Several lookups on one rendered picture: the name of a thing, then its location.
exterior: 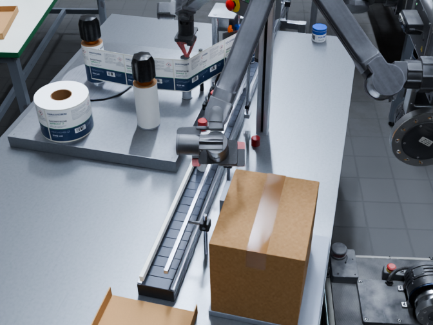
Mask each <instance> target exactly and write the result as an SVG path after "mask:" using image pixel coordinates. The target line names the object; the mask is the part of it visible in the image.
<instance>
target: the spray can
mask: <svg viewBox="0 0 433 325"><path fill-rule="evenodd" d="M198 126H207V120H206V118H200V119H199V120H198ZM210 132H211V131H210V130H201V134H208V133H210ZM206 167H207V164H201V165H200V166H197V170H198V171H199V172H201V173H204V172H205V170H206Z"/></svg>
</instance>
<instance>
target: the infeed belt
mask: <svg viewBox="0 0 433 325"><path fill-rule="evenodd" d="M257 66H258V63H257V62H255V63H253V64H251V75H250V84H251V81H252V79H253V76H254V74H255V72H256V69H257ZM245 97H246V88H245V89H243V94H242V95H241V96H240V100H239V102H238V103H237V106H236V108H235V110H234V113H233V116H232V118H231V120H230V123H229V125H228V127H227V130H226V133H225V136H226V137H227V140H229V137H230V135H231V132H232V130H233V127H234V125H235V122H236V119H237V117H238V114H239V112H240V109H241V107H242V105H243V102H244V99H245ZM217 168H218V165H217V164H213V165H212V167H211V171H210V172H209V175H208V177H207V179H206V182H205V184H204V187H203V189H202V192H201V194H200V197H199V199H198V201H197V204H196V206H195V209H194V211H193V214H192V216H191V218H190V220H191V221H197V219H198V216H199V214H200V211H201V209H202V206H203V204H204V201H205V199H206V196H207V193H208V191H209V188H210V186H211V183H212V181H213V178H214V176H215V173H216V171H217ZM203 174H204V173H201V172H199V171H198V170H197V167H196V166H195V167H194V168H193V171H192V173H191V175H190V178H189V180H188V183H187V184H186V187H185V189H184V191H183V193H182V196H181V198H180V200H179V202H178V204H177V207H176V209H175V212H174V214H173V216H172V218H171V220H170V223H169V225H168V228H167V230H166V232H165V234H164V236H163V238H162V241H161V243H160V246H159V248H158V250H157V252H156V254H155V257H154V259H153V261H152V263H151V266H150V267H149V270H148V273H147V275H146V277H145V279H144V281H142V284H141V285H143V286H149V287H152V288H158V289H162V290H168V291H169V290H170V287H171V285H172V282H173V279H174V278H175V275H176V272H177V270H178V267H179V265H180V262H181V260H182V257H183V254H184V252H185V250H186V247H187V245H188V242H189V239H190V237H191V234H192V232H193V229H194V227H195V225H193V224H188V226H187V228H186V231H185V234H184V236H183V238H182V241H181V243H180V246H179V248H178V251H177V254H176V255H175V258H174V260H173V263H172V265H171V268H170V270H169V273H168V274H165V273H164V268H165V266H166V263H167V261H168V259H169V256H170V254H171V251H172V249H173V247H174V244H175V241H176V239H177V237H178V234H179V232H180V229H181V227H182V225H183V223H184V220H185V218H186V215H187V213H188V210H189V208H190V206H191V203H192V201H193V198H194V196H195V194H196V192H197V189H198V186H199V184H200V182H201V179H202V177H203Z"/></svg>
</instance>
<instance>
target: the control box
mask: <svg viewBox="0 0 433 325"><path fill-rule="evenodd" d="M232 1H234V2H235V3H236V6H235V8H234V10H232V11H231V12H234V13H236V14H238V15H240V16H242V17H243V16H244V14H245V11H246V9H247V6H248V4H247V3H245V2H243V1H241V0H232ZM281 4H282V0H276V10H275V20H277V19H279V18H280V15H281Z"/></svg>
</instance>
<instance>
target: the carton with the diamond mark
mask: <svg viewBox="0 0 433 325"><path fill-rule="evenodd" d="M319 185H320V182H319V181H311V180H307V179H299V178H294V177H286V175H278V174H273V173H260V172H252V171H247V170H239V169H236V170H235V172H234V175H233V178H232V180H231V184H230V186H229V189H228V191H227V195H226V198H225V200H224V203H223V205H222V209H221V211H220V214H219V216H218V220H217V222H216V225H215V228H214V230H213V234H212V236H211V239H210V242H209V270H210V292H211V310H212V311H218V312H222V313H227V314H231V315H237V316H241V317H247V318H250V319H256V320H262V321H266V322H272V323H275V324H281V325H298V319H299V315H300V308H301V304H302V297H303V290H304V286H305V279H306V275H307V267H308V263H309V256H310V252H311V244H312V239H313V230H314V220H315V215H316V205H317V200H318V190H319Z"/></svg>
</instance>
